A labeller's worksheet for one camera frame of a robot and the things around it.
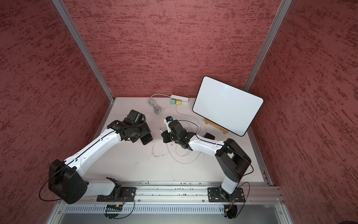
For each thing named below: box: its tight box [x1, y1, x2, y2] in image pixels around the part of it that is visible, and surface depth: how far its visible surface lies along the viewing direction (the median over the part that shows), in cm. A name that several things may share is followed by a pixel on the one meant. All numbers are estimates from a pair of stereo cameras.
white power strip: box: [170, 94, 189, 104], surface depth 120 cm
